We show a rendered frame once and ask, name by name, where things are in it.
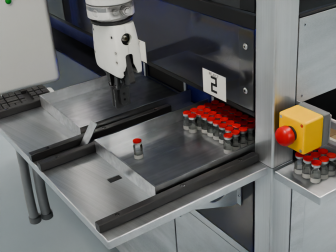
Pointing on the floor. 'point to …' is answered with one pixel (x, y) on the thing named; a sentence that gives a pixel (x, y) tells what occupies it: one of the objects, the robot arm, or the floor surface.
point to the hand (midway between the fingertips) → (120, 96)
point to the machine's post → (273, 117)
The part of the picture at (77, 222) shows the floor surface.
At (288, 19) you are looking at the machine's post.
